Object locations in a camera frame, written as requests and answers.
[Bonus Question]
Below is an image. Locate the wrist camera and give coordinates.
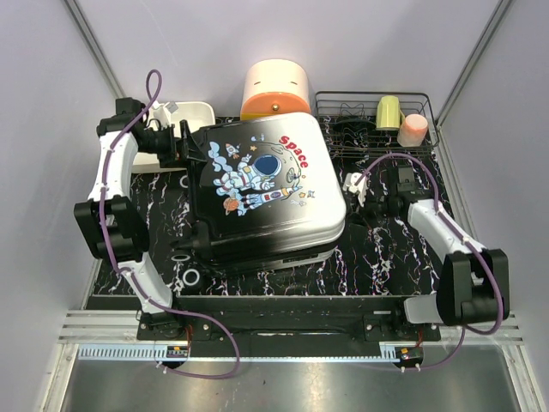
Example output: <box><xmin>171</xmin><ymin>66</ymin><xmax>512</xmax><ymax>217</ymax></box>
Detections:
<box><xmin>149</xmin><ymin>100</ymin><xmax>178</xmax><ymax>124</ymax></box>
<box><xmin>342</xmin><ymin>173</ymin><xmax>368</xmax><ymax>206</ymax></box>

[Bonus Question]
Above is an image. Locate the black white space suitcase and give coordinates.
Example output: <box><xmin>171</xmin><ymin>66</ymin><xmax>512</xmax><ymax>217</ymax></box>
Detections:
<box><xmin>172</xmin><ymin>112</ymin><xmax>347</xmax><ymax>276</ymax></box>

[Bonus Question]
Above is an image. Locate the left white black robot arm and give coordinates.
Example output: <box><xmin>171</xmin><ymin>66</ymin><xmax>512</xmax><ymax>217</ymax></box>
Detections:
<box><xmin>74</xmin><ymin>98</ymin><xmax>201</xmax><ymax>340</ymax></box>

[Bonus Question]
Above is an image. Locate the yellow green mug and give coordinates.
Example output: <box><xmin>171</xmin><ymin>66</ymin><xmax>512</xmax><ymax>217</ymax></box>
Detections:
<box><xmin>376</xmin><ymin>95</ymin><xmax>404</xmax><ymax>130</ymax></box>

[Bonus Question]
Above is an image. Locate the white plastic basin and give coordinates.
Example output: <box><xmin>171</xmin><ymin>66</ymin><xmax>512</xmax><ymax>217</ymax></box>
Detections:
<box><xmin>130</xmin><ymin>100</ymin><xmax>216</xmax><ymax>173</ymax></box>

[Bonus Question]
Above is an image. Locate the black wire dish rack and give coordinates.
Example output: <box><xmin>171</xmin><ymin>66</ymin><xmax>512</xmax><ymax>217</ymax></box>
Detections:
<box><xmin>315</xmin><ymin>91</ymin><xmax>440</xmax><ymax>160</ymax></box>

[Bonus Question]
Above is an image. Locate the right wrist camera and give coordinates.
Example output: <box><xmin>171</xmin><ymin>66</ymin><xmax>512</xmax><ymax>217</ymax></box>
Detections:
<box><xmin>342</xmin><ymin>173</ymin><xmax>368</xmax><ymax>206</ymax></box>

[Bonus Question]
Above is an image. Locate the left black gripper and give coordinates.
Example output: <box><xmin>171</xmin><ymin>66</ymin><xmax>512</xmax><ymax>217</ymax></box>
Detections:
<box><xmin>139</xmin><ymin>121</ymin><xmax>208</xmax><ymax>168</ymax></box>

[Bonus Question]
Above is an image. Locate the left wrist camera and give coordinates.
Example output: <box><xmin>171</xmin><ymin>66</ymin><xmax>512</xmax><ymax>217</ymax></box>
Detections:
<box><xmin>149</xmin><ymin>100</ymin><xmax>178</xmax><ymax>124</ymax></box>

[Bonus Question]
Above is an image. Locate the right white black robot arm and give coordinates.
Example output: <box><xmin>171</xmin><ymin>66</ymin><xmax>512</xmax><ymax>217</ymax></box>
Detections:
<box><xmin>343</xmin><ymin>166</ymin><xmax>510</xmax><ymax>341</ymax></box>

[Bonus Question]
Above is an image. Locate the orange white drawer box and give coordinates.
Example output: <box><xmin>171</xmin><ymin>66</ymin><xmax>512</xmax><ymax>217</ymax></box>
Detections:
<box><xmin>240</xmin><ymin>59</ymin><xmax>311</xmax><ymax>120</ymax></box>

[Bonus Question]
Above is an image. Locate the pink orange cup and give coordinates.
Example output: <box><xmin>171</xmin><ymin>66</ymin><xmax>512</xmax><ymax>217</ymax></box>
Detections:
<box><xmin>397</xmin><ymin>113</ymin><xmax>429</xmax><ymax>148</ymax></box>

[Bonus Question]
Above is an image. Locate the slotted cable duct rail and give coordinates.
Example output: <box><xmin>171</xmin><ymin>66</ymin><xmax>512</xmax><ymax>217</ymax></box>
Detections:
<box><xmin>78</xmin><ymin>342</ymin><xmax>421</xmax><ymax>362</ymax></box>

